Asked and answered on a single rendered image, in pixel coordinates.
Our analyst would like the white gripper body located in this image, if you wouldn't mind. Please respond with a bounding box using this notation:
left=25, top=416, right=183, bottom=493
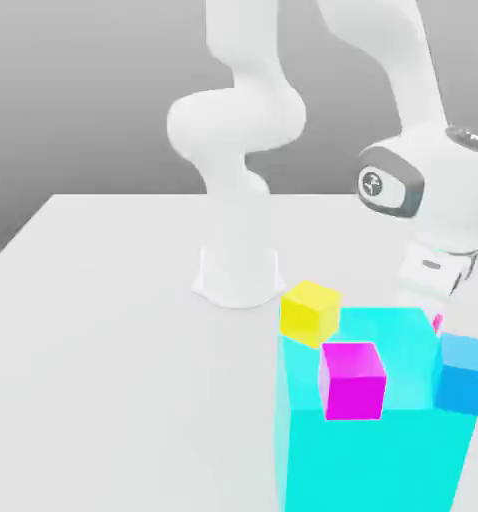
left=397, top=241, right=467, bottom=300

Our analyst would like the small blue cube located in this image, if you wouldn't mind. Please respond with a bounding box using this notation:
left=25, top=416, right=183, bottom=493
left=432, top=331, right=478, bottom=420

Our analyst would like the small yellow cube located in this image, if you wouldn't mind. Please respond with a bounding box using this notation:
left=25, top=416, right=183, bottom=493
left=279, top=279, right=343, bottom=350

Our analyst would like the small magenta cube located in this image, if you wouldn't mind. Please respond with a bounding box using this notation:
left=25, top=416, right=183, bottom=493
left=317, top=340, right=388, bottom=422

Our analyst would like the large cyan box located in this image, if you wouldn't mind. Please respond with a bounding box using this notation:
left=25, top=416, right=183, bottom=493
left=275, top=305, right=478, bottom=512

